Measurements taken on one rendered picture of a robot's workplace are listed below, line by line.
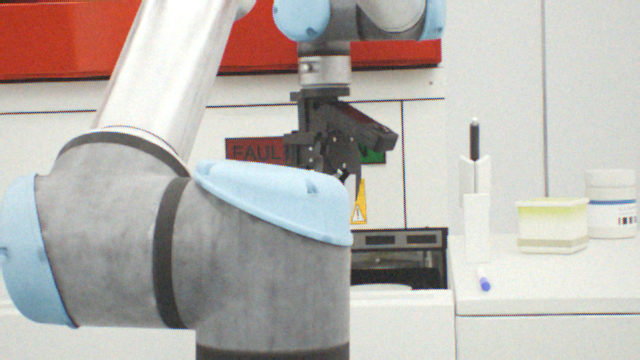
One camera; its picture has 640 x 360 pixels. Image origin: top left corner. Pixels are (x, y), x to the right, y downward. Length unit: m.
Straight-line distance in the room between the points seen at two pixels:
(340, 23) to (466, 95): 1.77
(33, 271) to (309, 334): 0.21
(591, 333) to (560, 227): 0.35
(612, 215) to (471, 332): 0.56
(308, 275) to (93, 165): 0.19
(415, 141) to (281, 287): 1.01
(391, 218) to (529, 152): 1.52
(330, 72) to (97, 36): 0.39
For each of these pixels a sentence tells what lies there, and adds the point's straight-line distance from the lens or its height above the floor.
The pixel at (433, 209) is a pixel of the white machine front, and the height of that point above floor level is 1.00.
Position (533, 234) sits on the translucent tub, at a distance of 1.59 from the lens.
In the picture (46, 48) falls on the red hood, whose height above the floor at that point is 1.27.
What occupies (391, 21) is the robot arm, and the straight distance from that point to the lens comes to 1.48.
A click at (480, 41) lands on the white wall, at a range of 3.34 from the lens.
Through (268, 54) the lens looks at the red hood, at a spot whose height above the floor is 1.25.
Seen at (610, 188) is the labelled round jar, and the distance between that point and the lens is 1.75.
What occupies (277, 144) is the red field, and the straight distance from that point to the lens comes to 1.86.
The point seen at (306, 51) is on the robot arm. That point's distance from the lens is 1.69.
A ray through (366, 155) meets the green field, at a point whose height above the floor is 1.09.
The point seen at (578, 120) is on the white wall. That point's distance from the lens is 3.35.
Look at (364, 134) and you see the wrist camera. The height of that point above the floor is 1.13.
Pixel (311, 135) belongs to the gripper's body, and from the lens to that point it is 1.69.
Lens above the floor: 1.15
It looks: 3 degrees down
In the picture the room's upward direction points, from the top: 2 degrees counter-clockwise
